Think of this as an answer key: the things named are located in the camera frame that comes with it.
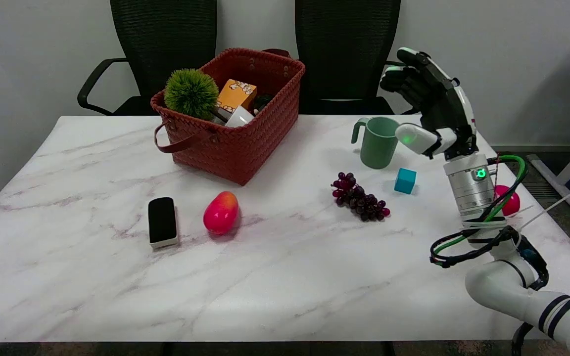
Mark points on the dark round object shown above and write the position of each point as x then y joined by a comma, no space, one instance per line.
261,101

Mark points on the red ball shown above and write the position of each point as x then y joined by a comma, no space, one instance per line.
511,202

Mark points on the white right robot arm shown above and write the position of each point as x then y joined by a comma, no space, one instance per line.
500,284

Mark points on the purple grape bunch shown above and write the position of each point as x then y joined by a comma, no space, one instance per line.
361,200

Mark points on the orange printed box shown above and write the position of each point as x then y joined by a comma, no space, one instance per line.
235,95

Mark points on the red yellow mango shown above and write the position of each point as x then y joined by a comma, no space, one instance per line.
220,212

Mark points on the green fuzzy ball plant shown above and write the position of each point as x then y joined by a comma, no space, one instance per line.
191,94

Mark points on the black white board eraser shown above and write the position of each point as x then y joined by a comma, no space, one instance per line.
162,221

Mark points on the teal cube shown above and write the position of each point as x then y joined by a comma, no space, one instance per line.
405,180

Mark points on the white cup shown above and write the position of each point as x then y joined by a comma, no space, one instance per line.
238,117

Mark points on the black mesh office chair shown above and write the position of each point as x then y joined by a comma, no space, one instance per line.
161,44
347,49

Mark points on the green mug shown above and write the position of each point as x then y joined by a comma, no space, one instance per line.
379,143

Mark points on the red woven basket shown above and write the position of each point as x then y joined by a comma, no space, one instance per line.
238,143

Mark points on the white desk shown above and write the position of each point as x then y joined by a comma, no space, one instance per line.
569,170

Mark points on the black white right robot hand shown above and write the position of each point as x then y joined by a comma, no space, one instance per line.
446,106

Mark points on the white zip tie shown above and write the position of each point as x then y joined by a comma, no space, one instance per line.
562,199

